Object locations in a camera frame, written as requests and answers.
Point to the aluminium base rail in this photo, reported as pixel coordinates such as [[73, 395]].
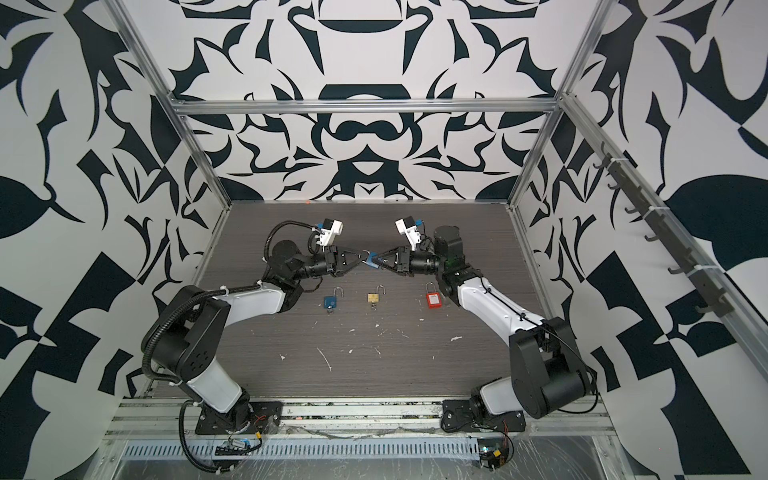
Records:
[[348, 418]]

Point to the red padlock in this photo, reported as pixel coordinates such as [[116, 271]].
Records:
[[433, 296]]

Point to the aluminium frame horizontal bar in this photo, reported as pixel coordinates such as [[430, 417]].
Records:
[[205, 107]]

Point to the brass padlock with key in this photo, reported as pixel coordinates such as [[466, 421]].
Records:
[[374, 298]]

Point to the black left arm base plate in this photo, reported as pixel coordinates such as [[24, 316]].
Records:
[[258, 417]]

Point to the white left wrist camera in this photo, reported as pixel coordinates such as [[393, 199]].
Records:
[[328, 231]]

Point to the left circuit board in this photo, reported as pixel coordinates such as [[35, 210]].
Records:
[[238, 447]]

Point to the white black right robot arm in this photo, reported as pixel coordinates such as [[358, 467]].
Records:
[[547, 371]]

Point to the aluminium frame corner post left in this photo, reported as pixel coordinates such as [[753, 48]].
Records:
[[133, 40]]

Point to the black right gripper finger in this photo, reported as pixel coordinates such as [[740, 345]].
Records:
[[388, 266], [388, 255]]

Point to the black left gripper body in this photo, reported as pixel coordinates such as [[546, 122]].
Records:
[[331, 262]]

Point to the blue padlock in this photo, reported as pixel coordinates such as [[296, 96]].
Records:
[[330, 302], [370, 260]]

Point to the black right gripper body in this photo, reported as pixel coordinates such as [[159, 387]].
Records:
[[406, 264]]

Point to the circuit board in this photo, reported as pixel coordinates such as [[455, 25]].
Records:
[[496, 453], [238, 447]]

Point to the white slotted cable duct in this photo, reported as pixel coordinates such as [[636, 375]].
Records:
[[461, 448]]

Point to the aluminium frame corner post right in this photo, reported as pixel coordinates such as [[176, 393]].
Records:
[[585, 48]]

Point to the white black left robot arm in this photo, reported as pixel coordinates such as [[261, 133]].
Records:
[[181, 346]]

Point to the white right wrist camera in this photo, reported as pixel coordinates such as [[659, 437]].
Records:
[[411, 230]]

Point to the right circuit board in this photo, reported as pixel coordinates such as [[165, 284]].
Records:
[[496, 453]]

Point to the aluminium frame corner post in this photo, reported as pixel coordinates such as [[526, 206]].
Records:
[[585, 48], [133, 40]]

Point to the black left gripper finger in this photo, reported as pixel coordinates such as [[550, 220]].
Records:
[[352, 255], [348, 266]]

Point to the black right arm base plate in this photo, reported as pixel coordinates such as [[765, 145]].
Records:
[[474, 417]]

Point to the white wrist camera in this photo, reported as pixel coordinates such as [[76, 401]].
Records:
[[328, 231], [411, 230]]

